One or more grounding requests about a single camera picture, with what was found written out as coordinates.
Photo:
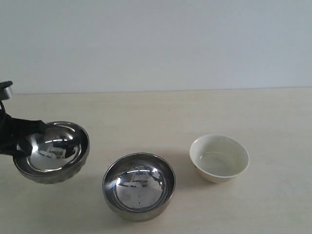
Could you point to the dimpled steel bowl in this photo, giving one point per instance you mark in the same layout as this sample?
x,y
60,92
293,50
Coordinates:
x,y
57,155

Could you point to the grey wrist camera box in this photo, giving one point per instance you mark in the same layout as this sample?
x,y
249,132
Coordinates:
x,y
5,90

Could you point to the smooth steel bowl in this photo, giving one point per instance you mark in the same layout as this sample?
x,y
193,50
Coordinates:
x,y
139,187

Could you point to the white ceramic bowl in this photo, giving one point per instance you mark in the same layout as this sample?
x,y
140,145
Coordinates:
x,y
218,158

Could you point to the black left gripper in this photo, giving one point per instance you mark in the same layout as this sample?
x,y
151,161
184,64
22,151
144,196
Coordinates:
x,y
14,135

